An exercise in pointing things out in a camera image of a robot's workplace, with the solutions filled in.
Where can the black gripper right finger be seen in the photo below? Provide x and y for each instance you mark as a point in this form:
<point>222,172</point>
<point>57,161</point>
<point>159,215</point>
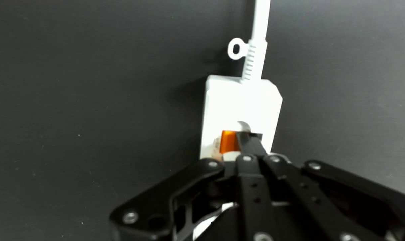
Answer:
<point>336,196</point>

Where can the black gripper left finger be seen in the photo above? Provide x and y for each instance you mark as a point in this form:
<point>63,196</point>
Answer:
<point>176,196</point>

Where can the white power strip orange switch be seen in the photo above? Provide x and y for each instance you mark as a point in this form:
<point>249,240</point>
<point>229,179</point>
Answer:
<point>242,105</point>

